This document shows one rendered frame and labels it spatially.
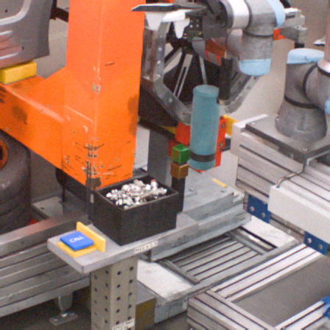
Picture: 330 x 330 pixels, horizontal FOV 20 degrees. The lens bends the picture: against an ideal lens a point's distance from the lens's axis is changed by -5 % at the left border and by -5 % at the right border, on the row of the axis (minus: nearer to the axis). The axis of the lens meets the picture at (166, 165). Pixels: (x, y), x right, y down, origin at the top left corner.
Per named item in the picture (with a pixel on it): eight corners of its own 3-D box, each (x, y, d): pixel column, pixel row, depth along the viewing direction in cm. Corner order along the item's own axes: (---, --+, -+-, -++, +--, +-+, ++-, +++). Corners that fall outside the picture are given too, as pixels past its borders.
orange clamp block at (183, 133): (178, 113, 319) (173, 138, 322) (195, 121, 314) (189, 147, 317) (194, 112, 324) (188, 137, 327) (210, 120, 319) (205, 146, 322)
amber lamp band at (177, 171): (179, 171, 286) (180, 158, 284) (188, 176, 283) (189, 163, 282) (169, 174, 284) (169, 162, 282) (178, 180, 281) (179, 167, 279)
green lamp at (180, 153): (180, 155, 284) (181, 143, 282) (189, 160, 281) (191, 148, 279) (170, 159, 281) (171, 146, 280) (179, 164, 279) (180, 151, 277)
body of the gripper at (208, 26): (185, 42, 207) (233, 38, 213) (185, 6, 205) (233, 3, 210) (169, 36, 214) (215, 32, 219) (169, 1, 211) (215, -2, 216)
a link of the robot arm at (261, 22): (286, 34, 220) (288, 2, 216) (247, 37, 215) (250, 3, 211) (268, 23, 226) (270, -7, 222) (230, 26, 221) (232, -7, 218)
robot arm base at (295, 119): (336, 132, 258) (340, 99, 254) (303, 145, 249) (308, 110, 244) (297, 113, 268) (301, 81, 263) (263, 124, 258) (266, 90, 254)
